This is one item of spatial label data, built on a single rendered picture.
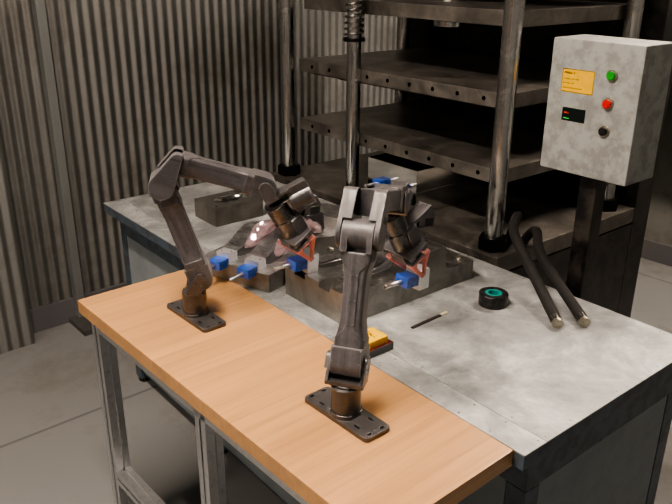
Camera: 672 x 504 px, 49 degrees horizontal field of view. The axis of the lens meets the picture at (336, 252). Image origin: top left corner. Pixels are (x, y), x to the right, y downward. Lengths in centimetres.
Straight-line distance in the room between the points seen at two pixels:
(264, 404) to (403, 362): 36
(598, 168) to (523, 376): 83
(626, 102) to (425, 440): 120
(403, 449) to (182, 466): 142
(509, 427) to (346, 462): 35
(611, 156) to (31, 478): 219
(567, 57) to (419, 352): 104
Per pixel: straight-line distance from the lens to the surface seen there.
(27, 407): 326
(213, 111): 398
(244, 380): 169
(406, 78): 273
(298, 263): 196
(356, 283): 146
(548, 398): 169
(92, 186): 373
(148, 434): 296
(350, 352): 148
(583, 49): 234
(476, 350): 183
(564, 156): 240
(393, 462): 145
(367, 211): 150
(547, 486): 170
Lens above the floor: 169
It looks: 22 degrees down
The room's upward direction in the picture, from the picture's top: straight up
